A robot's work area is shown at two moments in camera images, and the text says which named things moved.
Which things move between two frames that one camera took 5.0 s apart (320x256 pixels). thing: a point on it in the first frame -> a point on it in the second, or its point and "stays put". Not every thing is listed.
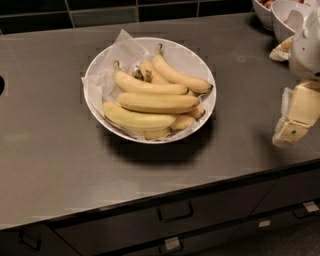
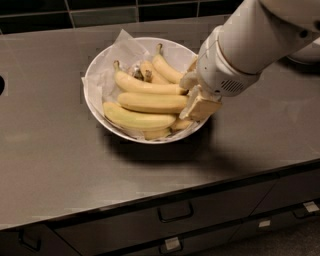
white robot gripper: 306,55 -> 218,74
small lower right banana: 182,122 stays put
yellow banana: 154,103 stays put
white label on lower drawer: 172,243 stays put
